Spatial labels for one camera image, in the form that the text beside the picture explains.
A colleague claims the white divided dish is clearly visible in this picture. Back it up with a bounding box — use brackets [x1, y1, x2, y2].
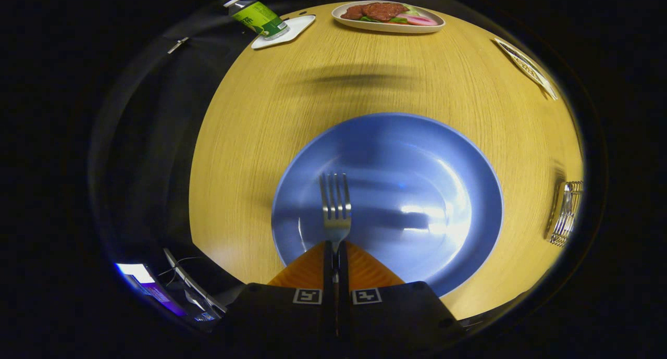
[492, 38, 558, 101]

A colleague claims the metal fork wooden handle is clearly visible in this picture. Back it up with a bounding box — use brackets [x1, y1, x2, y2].
[319, 172, 353, 339]

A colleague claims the brown meat steak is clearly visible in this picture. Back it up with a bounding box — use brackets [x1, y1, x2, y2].
[341, 2, 410, 22]

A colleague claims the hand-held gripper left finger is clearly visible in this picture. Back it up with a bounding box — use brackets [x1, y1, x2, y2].
[221, 241, 334, 344]

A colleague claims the beige food plate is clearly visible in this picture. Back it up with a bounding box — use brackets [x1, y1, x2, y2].
[331, 1, 446, 34]

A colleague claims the pink ham slice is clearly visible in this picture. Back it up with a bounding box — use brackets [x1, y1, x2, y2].
[397, 14, 439, 27]

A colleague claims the white coaster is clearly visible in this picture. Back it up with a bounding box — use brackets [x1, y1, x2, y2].
[251, 15, 317, 50]

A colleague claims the metal wire basket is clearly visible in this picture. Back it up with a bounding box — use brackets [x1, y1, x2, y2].
[545, 180, 584, 247]

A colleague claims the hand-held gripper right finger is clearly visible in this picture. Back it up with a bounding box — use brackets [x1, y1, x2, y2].
[340, 241, 464, 341]

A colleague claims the lit computer monitor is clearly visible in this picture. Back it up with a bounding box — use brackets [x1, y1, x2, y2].
[115, 263, 187, 318]

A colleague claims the blue plate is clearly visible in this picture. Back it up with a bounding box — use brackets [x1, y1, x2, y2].
[271, 113, 504, 298]

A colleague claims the green label drink bottle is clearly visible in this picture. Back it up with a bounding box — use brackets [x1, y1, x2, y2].
[224, 0, 290, 41]

